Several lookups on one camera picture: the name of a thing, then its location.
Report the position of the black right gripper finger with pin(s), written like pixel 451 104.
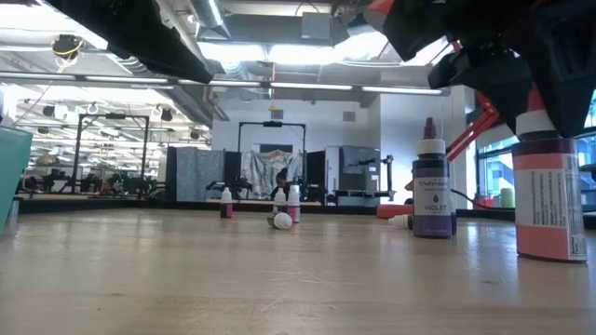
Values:
pixel 572 79
pixel 493 79

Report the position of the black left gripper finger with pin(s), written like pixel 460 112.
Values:
pixel 139 32

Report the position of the small black food coloring bottle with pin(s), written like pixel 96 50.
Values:
pixel 280 220
pixel 399 222

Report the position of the small red food coloring bottle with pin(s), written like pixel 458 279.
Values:
pixel 226 209

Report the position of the small dark food coloring bottle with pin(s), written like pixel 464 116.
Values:
pixel 280 197

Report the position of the small pink food coloring bottle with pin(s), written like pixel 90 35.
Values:
pixel 293 211

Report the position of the violet food coloring bottle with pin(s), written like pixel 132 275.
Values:
pixel 432 205

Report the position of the long ceiling light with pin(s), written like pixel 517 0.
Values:
pixel 400 90
pixel 233 83
pixel 312 86
pixel 125 79

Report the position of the red desk lamp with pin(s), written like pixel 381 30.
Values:
pixel 470 135

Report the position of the small red background object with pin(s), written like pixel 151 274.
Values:
pixel 484 202

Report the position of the grey ceiling box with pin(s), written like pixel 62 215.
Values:
pixel 316 25

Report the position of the grey partition panel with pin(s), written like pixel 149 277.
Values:
pixel 200 172

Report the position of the grey cabinet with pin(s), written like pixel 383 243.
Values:
pixel 361 172

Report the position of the grey crumpled cloth backdrop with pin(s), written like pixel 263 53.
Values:
pixel 265 167

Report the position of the teal plastic bin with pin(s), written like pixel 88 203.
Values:
pixel 11 177

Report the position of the black partition panel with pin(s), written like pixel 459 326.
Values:
pixel 316 177

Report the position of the person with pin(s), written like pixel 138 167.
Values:
pixel 281 179

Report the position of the black background gantry frame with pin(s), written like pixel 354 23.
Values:
pixel 112 116
pixel 272 124

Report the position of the black metal table frame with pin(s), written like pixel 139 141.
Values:
pixel 116 205

